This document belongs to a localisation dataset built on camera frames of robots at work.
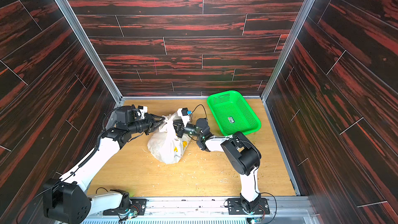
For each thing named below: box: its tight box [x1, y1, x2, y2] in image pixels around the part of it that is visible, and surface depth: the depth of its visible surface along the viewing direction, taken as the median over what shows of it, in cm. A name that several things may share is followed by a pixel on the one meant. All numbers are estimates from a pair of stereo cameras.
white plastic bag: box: [147, 111, 191, 165], surface depth 80 cm
